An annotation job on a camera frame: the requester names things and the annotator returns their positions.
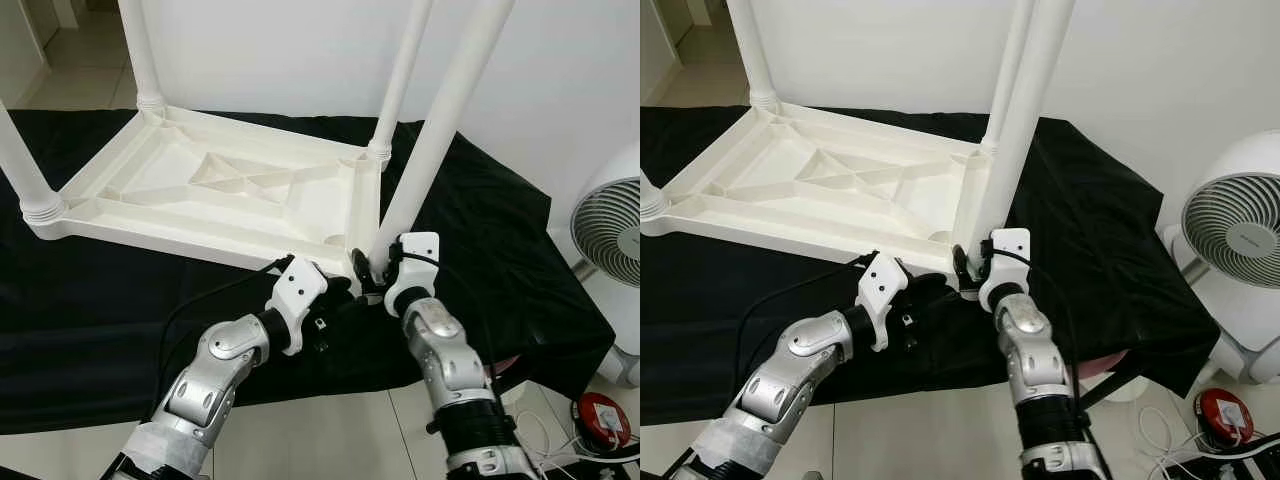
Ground white plastic children table top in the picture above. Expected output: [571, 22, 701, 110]
[25, 103, 386, 296]
[640, 100, 996, 291]

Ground white plastic table leg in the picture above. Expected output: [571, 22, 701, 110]
[365, 0, 436, 171]
[368, 0, 516, 271]
[980, 0, 1036, 156]
[965, 0, 1078, 266]
[728, 0, 781, 111]
[118, 0, 168, 116]
[640, 170, 669, 223]
[0, 100, 69, 226]

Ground white round standing fan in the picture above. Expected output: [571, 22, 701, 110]
[570, 150, 641, 289]
[1180, 135, 1280, 291]

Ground white grey rounded appliance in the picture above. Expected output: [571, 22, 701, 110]
[590, 290, 641, 389]
[1165, 225, 1280, 386]

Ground black bag with white trim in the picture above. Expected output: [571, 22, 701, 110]
[1190, 440, 1280, 480]
[590, 445, 641, 480]

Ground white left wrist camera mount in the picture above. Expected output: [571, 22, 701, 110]
[858, 252, 909, 351]
[265, 255, 329, 353]

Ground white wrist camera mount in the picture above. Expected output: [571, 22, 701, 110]
[385, 232, 441, 316]
[265, 255, 329, 353]
[858, 252, 909, 351]
[980, 228, 1031, 313]

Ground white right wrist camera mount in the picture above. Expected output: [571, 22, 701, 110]
[980, 228, 1031, 313]
[385, 232, 441, 316]

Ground white floor cable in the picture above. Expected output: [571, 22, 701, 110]
[510, 410, 641, 476]
[1140, 405, 1251, 476]

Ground red round cable reel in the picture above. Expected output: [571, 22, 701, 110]
[575, 392, 633, 449]
[1195, 388, 1254, 446]

